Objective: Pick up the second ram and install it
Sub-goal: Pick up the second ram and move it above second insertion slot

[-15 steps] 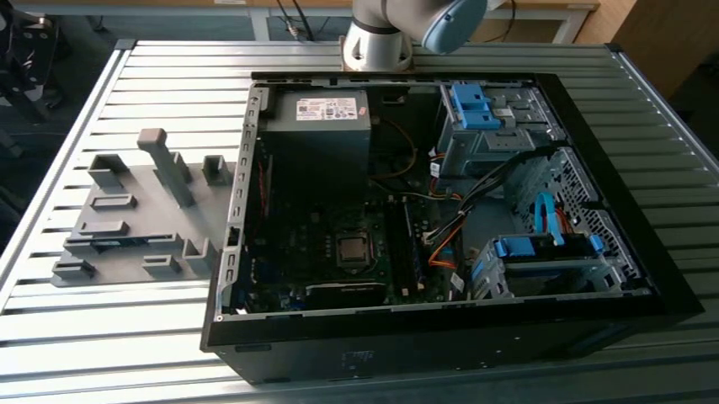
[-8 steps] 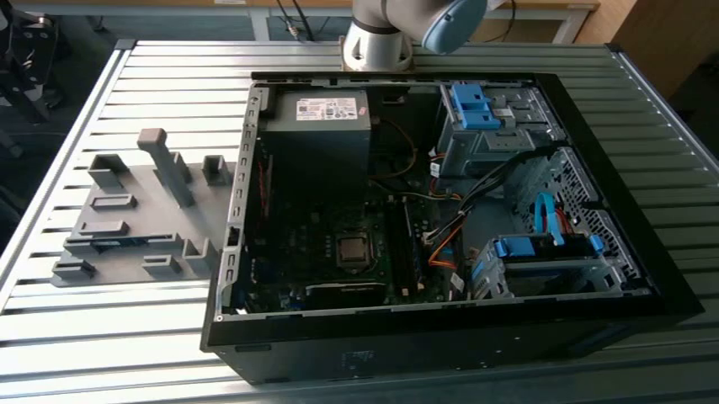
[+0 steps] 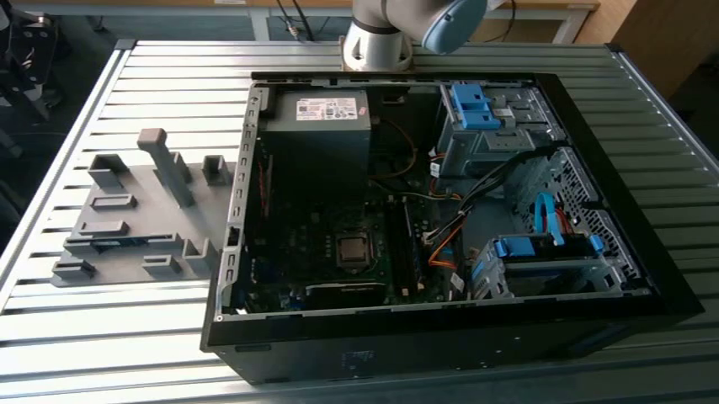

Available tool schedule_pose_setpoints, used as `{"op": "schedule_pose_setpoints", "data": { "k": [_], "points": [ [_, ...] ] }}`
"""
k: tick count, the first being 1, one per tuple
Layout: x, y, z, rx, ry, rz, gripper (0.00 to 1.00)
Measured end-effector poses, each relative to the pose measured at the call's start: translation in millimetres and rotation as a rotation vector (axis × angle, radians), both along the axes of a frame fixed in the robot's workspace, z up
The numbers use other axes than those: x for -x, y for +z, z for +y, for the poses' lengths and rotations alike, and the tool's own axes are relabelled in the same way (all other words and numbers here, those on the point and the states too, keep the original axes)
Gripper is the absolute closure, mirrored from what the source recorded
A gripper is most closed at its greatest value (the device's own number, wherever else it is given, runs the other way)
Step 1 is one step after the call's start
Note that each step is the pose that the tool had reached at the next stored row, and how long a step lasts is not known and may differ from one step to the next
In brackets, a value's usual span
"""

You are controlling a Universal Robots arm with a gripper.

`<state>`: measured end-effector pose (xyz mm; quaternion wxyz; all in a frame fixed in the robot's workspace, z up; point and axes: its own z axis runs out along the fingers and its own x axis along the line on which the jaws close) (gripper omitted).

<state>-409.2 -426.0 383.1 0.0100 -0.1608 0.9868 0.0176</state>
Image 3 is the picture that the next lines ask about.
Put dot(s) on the blue RAM stick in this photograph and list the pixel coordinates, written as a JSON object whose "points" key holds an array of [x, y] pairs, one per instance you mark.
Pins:
{"points": [[130, 242]]}

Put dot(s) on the grey parts rack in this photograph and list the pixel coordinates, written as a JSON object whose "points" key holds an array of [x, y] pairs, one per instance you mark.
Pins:
{"points": [[140, 202]]}

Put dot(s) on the green motherboard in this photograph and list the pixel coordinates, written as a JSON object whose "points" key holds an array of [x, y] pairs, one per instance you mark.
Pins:
{"points": [[303, 248]]}

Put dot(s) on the small grey metal disk bay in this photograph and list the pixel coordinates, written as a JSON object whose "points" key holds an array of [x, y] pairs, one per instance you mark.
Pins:
{"points": [[562, 266]]}

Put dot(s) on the short white frame wooden desk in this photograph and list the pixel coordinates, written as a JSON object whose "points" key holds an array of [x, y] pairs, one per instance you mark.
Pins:
{"points": [[562, 6]]}

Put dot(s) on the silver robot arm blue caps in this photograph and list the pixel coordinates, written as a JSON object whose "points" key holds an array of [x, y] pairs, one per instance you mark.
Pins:
{"points": [[374, 46]]}

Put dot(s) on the black RAM slot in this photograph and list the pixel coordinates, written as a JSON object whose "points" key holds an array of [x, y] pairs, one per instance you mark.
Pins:
{"points": [[396, 252]]}

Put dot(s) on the hard disk in blue carrier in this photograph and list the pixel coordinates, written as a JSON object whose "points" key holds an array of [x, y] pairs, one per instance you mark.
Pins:
{"points": [[522, 246]]}

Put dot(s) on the black open PC case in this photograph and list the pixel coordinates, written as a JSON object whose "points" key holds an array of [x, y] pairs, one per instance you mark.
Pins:
{"points": [[394, 349]]}

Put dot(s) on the large grey metal drive cage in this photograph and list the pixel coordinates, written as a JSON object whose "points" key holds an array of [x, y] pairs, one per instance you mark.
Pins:
{"points": [[488, 147]]}

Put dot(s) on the CPU socket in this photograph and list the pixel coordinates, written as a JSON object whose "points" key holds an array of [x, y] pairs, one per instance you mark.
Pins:
{"points": [[354, 265]]}

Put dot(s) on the silver CPU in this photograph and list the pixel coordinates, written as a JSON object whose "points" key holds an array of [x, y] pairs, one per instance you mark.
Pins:
{"points": [[352, 248]]}

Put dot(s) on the empty blue disk carrier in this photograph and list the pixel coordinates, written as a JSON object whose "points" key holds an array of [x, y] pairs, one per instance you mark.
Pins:
{"points": [[471, 109]]}

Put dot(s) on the grey power supply unit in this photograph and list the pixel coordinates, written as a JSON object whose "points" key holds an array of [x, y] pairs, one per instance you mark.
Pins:
{"points": [[315, 147]]}

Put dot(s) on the black graphics card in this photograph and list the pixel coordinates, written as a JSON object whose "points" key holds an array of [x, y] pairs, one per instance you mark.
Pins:
{"points": [[343, 295]]}

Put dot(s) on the brown wooden cabinet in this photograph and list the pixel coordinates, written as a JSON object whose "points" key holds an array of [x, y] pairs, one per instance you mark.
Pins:
{"points": [[674, 42]]}

